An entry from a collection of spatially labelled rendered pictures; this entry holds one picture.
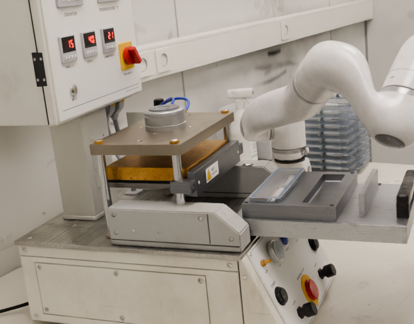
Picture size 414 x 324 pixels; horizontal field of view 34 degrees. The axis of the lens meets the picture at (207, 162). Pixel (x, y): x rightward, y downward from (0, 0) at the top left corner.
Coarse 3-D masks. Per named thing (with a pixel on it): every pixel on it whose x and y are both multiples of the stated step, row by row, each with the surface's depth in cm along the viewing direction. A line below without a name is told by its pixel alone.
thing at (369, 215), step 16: (368, 176) 120; (368, 192) 115; (384, 192) 123; (352, 208) 116; (368, 208) 115; (384, 208) 115; (256, 224) 116; (272, 224) 115; (288, 224) 113; (304, 224) 112; (320, 224) 111; (336, 224) 110; (352, 224) 109; (368, 224) 108; (384, 224) 108; (400, 224) 107; (352, 240) 110; (368, 240) 109; (384, 240) 108; (400, 240) 107
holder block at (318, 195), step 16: (304, 176) 129; (320, 176) 128; (336, 176) 128; (352, 176) 126; (304, 192) 119; (320, 192) 123; (336, 192) 118; (352, 192) 124; (256, 208) 116; (272, 208) 115; (288, 208) 114; (304, 208) 113; (320, 208) 112; (336, 208) 111
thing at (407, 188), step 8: (408, 176) 118; (408, 184) 113; (400, 192) 110; (408, 192) 110; (400, 200) 109; (408, 200) 109; (400, 208) 109; (408, 208) 109; (400, 216) 109; (408, 216) 109
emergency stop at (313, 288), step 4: (308, 280) 127; (312, 280) 128; (308, 284) 126; (312, 284) 127; (308, 288) 126; (312, 288) 127; (316, 288) 128; (308, 292) 126; (312, 292) 126; (316, 292) 127; (312, 296) 126; (316, 296) 127
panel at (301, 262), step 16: (304, 240) 135; (256, 256) 116; (288, 256) 126; (304, 256) 132; (320, 256) 139; (256, 272) 114; (272, 272) 118; (288, 272) 123; (304, 272) 129; (272, 288) 116; (288, 288) 121; (304, 288) 126; (320, 288) 132; (288, 304) 118; (288, 320) 116; (304, 320) 121
